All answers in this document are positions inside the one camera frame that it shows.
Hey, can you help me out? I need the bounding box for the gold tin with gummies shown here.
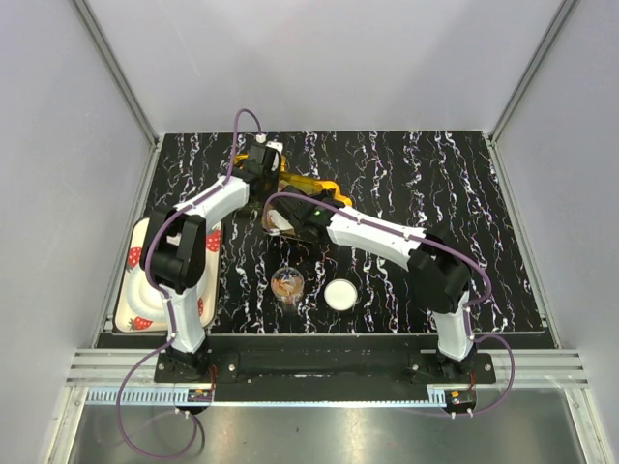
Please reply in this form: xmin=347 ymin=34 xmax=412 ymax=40
xmin=261 ymin=172 xmax=352 ymax=244

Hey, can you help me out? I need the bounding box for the gold tin with lollipops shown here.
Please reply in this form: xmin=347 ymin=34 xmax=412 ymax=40
xmin=232 ymin=151 xmax=268 ymax=213

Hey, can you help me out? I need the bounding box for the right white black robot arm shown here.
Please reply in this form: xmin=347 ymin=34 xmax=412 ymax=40
xmin=265 ymin=189 xmax=476 ymax=384

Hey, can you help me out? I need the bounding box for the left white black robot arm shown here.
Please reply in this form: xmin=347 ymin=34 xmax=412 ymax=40
xmin=139 ymin=134 xmax=283 ymax=383

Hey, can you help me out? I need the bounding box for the clear plastic jar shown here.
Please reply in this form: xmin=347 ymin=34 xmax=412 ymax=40
xmin=271 ymin=267 xmax=305 ymax=312

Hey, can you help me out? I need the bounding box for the white jar lid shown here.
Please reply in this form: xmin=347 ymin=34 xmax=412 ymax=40
xmin=324 ymin=278 xmax=358 ymax=312

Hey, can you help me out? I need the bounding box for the strawberry pattern tray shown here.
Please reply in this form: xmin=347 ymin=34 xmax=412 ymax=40
xmin=113 ymin=217 xmax=222 ymax=334

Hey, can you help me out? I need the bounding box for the black marble pattern mat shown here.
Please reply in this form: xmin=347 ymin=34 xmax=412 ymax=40
xmin=144 ymin=130 xmax=545 ymax=335

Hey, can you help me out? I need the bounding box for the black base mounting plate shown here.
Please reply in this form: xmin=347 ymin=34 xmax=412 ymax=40
xmin=96 ymin=332 xmax=528 ymax=402

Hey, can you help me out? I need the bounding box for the white paper plate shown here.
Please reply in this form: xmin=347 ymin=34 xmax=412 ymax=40
xmin=125 ymin=260 xmax=207 ymax=321

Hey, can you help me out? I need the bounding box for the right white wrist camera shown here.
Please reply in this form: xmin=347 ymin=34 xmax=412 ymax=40
xmin=266 ymin=209 xmax=294 ymax=235

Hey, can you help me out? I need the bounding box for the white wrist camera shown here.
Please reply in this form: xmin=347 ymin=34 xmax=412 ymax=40
xmin=266 ymin=209 xmax=294 ymax=235
xmin=255 ymin=133 xmax=283 ymax=172

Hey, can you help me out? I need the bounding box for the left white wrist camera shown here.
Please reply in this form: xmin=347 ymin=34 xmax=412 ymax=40
xmin=255 ymin=133 xmax=283 ymax=172

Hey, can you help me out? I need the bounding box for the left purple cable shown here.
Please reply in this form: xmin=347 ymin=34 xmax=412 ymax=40
xmin=113 ymin=106 xmax=267 ymax=458

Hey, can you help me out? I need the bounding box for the purple cable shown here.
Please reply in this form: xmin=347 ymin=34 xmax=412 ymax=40
xmin=113 ymin=106 xmax=267 ymax=458
xmin=263 ymin=191 xmax=515 ymax=418

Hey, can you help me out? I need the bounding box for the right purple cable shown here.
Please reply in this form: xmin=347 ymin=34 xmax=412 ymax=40
xmin=263 ymin=191 xmax=515 ymax=418

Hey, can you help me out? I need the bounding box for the left aluminium frame post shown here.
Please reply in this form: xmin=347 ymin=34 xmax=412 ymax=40
xmin=70 ymin=0 xmax=159 ymax=147

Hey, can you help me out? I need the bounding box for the aluminium frame post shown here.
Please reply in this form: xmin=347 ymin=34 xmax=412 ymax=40
xmin=70 ymin=0 xmax=159 ymax=147
xmin=488 ymin=0 xmax=579 ymax=143

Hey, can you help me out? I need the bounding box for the right aluminium frame post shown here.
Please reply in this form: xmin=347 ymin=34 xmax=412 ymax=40
xmin=488 ymin=0 xmax=579 ymax=143

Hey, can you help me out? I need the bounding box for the aluminium rail base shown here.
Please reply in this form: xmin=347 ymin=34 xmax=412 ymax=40
xmin=66 ymin=349 xmax=588 ymax=408

